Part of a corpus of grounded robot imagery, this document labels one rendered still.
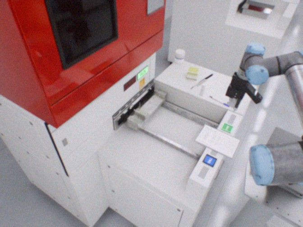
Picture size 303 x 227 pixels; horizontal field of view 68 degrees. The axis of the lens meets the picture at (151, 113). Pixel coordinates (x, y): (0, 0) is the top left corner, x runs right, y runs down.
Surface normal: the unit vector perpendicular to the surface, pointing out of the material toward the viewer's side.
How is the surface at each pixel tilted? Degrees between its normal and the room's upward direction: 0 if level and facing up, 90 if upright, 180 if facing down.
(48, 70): 90
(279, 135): 46
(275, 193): 0
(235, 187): 0
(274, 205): 0
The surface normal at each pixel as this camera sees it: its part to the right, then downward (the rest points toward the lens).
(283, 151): -0.37, -0.69
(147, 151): 0.04, -0.71
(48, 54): 0.85, 0.40
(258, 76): -0.18, 0.68
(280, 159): -0.40, -0.37
